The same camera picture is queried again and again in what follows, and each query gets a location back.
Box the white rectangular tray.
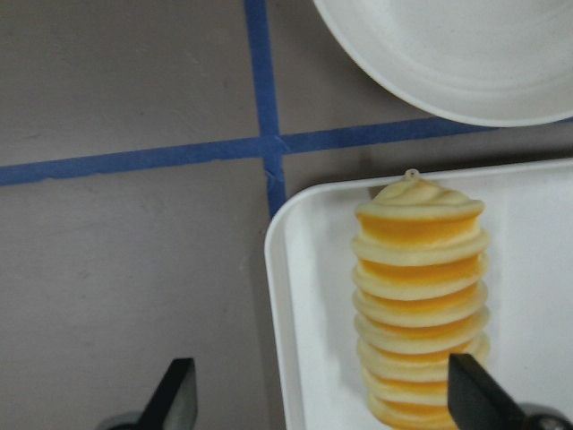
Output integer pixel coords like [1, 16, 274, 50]
[265, 159, 572, 429]

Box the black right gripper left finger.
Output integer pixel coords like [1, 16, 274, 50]
[100, 357, 198, 430]

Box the sliced yellow bread loaf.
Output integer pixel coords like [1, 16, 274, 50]
[352, 169, 490, 429]

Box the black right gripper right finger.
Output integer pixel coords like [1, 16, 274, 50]
[447, 354, 572, 429]

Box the cream round plate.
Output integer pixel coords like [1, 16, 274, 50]
[316, 1, 572, 127]

